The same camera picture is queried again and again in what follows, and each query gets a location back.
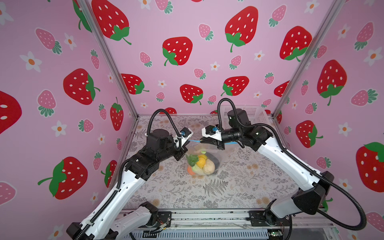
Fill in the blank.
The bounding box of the white plastic mesh basket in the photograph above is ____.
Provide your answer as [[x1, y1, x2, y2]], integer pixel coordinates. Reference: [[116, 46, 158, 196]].
[[220, 102, 271, 129]]

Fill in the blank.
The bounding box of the white radish with leaves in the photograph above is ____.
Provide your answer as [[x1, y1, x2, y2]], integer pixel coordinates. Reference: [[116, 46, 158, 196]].
[[187, 155, 204, 175]]

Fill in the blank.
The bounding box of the orange tangerine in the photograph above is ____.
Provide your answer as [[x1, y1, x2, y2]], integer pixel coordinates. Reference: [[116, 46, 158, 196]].
[[187, 165, 196, 176]]

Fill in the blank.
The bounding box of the dark green cucumber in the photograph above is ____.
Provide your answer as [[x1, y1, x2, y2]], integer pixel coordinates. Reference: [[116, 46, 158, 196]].
[[206, 152, 220, 170]]

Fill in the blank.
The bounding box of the clear zip bag blue zipper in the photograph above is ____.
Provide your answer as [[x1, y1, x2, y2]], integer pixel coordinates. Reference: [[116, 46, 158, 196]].
[[186, 140, 237, 176]]

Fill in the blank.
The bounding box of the beige pear shaped fruit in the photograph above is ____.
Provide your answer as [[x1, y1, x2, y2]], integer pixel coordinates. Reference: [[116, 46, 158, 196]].
[[203, 159, 216, 175]]

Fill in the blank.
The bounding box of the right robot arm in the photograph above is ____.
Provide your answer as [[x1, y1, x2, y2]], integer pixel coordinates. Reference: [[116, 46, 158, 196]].
[[201, 124, 334, 226]]

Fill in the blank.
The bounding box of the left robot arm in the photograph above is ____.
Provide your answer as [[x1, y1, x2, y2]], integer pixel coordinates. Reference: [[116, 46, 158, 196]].
[[67, 128, 193, 240]]

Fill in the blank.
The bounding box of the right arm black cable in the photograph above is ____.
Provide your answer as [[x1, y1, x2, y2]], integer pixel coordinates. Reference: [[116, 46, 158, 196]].
[[217, 97, 367, 240]]

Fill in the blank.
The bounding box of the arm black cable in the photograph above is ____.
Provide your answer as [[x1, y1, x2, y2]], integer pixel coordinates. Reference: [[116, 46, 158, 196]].
[[217, 97, 367, 240], [73, 108, 184, 240]]

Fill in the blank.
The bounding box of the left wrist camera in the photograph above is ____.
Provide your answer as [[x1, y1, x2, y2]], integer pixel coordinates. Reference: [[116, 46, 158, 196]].
[[174, 127, 194, 145]]

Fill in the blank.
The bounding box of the aluminium right corner post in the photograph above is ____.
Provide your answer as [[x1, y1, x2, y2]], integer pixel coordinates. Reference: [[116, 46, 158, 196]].
[[272, 0, 345, 120]]

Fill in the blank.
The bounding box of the aluminium corner post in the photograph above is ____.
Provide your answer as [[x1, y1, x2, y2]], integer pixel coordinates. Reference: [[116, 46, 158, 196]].
[[272, 0, 345, 120], [78, 0, 139, 120]]

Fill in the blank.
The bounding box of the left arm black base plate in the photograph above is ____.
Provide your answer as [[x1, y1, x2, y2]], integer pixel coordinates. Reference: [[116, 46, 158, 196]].
[[139, 211, 172, 228]]

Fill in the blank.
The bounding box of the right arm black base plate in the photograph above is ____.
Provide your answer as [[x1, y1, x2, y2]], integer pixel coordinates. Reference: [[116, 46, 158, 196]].
[[246, 210, 291, 227]]

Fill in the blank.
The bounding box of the aluminium front rail frame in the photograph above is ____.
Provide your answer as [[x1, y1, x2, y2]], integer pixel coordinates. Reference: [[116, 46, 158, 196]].
[[118, 209, 341, 240]]

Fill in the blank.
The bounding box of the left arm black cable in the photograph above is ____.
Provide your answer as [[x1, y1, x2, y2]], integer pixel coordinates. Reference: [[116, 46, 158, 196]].
[[73, 108, 184, 240]]

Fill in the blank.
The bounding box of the aluminium left corner post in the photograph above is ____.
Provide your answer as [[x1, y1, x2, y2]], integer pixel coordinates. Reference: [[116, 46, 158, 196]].
[[78, 0, 139, 120]]

